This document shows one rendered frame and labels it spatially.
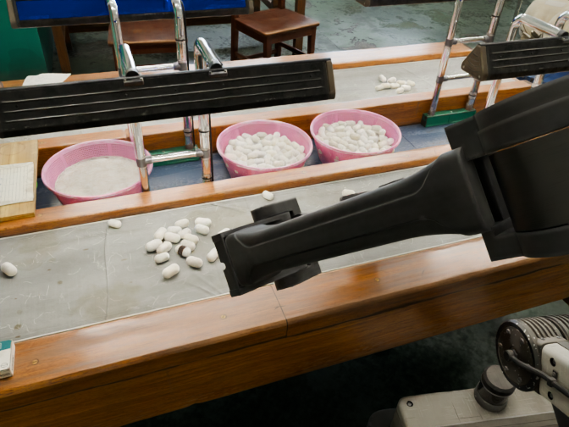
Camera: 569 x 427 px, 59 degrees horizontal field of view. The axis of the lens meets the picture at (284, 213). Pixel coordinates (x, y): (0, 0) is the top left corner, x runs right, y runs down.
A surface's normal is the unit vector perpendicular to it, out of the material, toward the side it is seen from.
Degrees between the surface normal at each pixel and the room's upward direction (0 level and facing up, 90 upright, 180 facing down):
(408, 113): 90
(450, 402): 0
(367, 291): 0
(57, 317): 0
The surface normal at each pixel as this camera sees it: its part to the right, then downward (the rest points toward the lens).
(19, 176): 0.04, -0.79
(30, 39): 0.32, 0.60
